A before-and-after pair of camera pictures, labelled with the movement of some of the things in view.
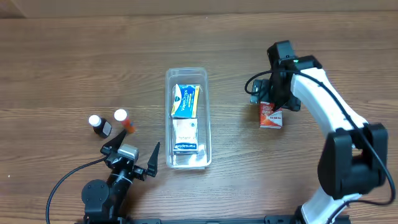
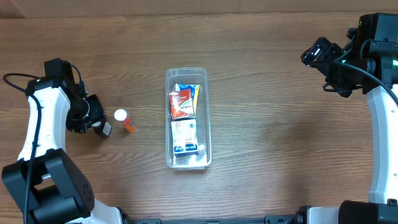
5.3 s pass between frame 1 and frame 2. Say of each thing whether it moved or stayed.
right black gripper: moved
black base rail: stayed
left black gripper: moved
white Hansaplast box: stayed
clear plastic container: stayed
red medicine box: moved
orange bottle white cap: stayed
